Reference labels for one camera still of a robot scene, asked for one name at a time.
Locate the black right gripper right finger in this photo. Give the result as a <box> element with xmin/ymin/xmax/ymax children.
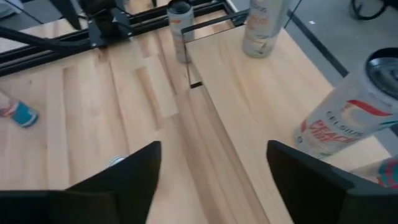
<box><xmin>267</xmin><ymin>140</ymin><xmax>398</xmax><ymax>224</ymax></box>

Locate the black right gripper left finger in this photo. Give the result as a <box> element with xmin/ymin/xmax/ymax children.
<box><xmin>0</xmin><ymin>141</ymin><xmax>162</xmax><ymax>224</ymax></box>

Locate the red Fanta strawberry can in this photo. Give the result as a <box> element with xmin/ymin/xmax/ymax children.
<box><xmin>107</xmin><ymin>154</ymin><xmax>130</xmax><ymax>169</ymax></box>

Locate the white Celsius Peach Vibe can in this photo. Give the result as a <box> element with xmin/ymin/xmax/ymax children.
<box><xmin>294</xmin><ymin>47</ymin><xmax>398</xmax><ymax>160</ymax></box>

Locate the blue Red Bull can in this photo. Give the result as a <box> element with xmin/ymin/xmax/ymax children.
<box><xmin>0</xmin><ymin>93</ymin><xmax>40</xmax><ymax>128</ymax></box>
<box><xmin>376</xmin><ymin>157</ymin><xmax>398</xmax><ymax>189</ymax></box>

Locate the white Celsius Tropical Vibe can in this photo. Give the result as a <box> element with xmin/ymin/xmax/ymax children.
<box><xmin>167</xmin><ymin>0</ymin><xmax>196</xmax><ymax>65</ymax></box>

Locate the wooden shelf with black legs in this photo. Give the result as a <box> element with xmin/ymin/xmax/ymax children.
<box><xmin>180</xmin><ymin>7</ymin><xmax>392</xmax><ymax>224</ymax></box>

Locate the black aluminium table frame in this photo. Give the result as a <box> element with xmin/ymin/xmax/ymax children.
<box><xmin>0</xmin><ymin>0</ymin><xmax>249</xmax><ymax>77</ymax></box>

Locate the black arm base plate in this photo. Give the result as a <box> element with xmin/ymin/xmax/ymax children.
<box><xmin>86</xmin><ymin>7</ymin><xmax>135</xmax><ymax>48</ymax></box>

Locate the coiled black cable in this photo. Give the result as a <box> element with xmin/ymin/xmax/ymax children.
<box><xmin>350</xmin><ymin>0</ymin><xmax>389</xmax><ymax>21</ymax></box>

